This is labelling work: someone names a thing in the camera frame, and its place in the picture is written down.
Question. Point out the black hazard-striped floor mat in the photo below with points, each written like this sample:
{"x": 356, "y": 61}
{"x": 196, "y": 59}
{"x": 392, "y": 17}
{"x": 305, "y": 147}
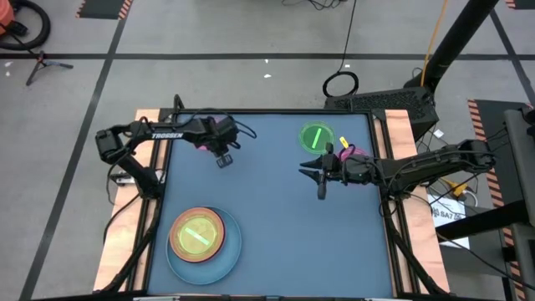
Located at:
{"x": 522, "y": 3}
{"x": 102, "y": 8}
{"x": 487, "y": 121}

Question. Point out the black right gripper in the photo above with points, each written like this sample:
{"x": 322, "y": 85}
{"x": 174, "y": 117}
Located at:
{"x": 355, "y": 171}

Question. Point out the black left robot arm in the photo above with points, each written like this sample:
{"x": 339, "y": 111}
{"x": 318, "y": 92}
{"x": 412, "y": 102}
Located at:
{"x": 167, "y": 136}

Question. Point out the wooden side board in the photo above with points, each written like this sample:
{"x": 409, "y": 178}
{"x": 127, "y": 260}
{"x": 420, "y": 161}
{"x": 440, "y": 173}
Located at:
{"x": 418, "y": 251}
{"x": 121, "y": 234}

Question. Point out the large blue plastic plate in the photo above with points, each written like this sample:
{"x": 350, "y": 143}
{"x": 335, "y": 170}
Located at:
{"x": 230, "y": 267}

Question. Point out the pink transparent plastic plate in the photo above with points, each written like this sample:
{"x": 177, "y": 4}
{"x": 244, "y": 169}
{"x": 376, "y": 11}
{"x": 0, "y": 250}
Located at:
{"x": 342, "y": 155}
{"x": 202, "y": 147}

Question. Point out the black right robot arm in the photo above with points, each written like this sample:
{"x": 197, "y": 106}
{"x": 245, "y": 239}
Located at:
{"x": 439, "y": 161}

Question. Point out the green transparent plastic plate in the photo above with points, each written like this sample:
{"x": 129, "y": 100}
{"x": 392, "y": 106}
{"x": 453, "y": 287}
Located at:
{"x": 196, "y": 228}
{"x": 309, "y": 144}

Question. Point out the small yellow tag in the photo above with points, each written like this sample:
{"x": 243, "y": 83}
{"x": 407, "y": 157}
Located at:
{"x": 344, "y": 141}

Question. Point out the orange plastic plate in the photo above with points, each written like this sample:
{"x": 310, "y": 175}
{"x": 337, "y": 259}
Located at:
{"x": 173, "y": 236}

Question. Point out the small black tripod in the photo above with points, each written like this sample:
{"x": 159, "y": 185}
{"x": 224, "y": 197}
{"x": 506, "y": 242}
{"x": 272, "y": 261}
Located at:
{"x": 58, "y": 64}

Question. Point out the black camera stand pole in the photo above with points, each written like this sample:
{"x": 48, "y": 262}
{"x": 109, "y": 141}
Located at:
{"x": 455, "y": 37}

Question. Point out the black diagonal support beam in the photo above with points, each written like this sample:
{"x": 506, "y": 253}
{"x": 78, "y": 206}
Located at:
{"x": 480, "y": 221}

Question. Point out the orange vacuum cleaner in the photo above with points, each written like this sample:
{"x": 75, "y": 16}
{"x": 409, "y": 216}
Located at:
{"x": 5, "y": 14}

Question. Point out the white paper sign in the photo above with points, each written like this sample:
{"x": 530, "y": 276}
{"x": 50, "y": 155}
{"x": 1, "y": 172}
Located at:
{"x": 449, "y": 221}

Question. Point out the black table frame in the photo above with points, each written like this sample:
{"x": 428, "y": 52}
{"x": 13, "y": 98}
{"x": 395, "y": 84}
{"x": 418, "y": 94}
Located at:
{"x": 271, "y": 111}

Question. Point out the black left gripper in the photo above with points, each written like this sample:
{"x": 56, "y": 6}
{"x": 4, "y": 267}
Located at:
{"x": 221, "y": 134}

